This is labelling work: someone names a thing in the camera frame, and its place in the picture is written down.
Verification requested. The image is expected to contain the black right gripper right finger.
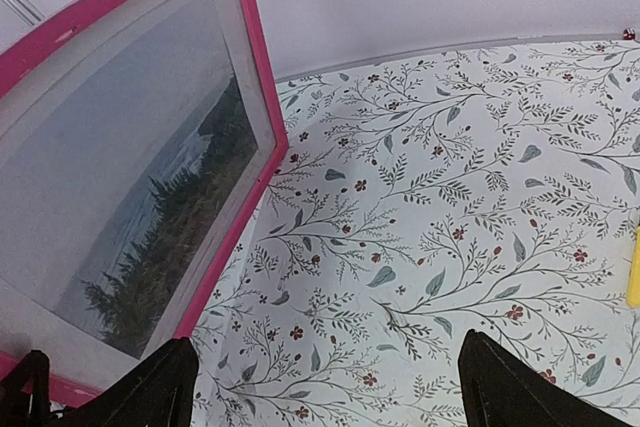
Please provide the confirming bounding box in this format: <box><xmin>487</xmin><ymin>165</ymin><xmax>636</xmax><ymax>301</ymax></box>
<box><xmin>458</xmin><ymin>329</ymin><xmax>625</xmax><ymax>427</ymax></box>

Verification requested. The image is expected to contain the framed landscape photo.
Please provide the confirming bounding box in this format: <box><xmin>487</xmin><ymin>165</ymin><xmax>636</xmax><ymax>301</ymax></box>
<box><xmin>0</xmin><ymin>0</ymin><xmax>277</xmax><ymax>391</ymax></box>

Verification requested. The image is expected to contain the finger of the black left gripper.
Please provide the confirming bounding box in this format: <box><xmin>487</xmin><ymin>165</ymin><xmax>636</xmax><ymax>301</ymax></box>
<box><xmin>1</xmin><ymin>350</ymin><xmax>50</xmax><ymax>427</ymax></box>

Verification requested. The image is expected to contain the yellow handled screwdriver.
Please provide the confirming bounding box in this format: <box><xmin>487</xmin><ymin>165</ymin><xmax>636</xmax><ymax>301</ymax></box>
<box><xmin>626</xmin><ymin>227</ymin><xmax>640</xmax><ymax>309</ymax></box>

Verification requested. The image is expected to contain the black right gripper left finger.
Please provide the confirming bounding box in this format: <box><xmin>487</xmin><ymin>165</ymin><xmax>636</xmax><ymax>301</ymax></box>
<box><xmin>64</xmin><ymin>337</ymin><xmax>199</xmax><ymax>426</ymax></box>

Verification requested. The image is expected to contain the floral patterned table mat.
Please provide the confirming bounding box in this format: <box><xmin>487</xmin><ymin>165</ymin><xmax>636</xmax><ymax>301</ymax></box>
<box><xmin>192</xmin><ymin>40</ymin><xmax>639</xmax><ymax>426</ymax></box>

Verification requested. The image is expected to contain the pink wooden photo frame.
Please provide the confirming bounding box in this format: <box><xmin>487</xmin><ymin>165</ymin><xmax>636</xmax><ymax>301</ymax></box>
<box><xmin>0</xmin><ymin>0</ymin><xmax>291</xmax><ymax>408</ymax></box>

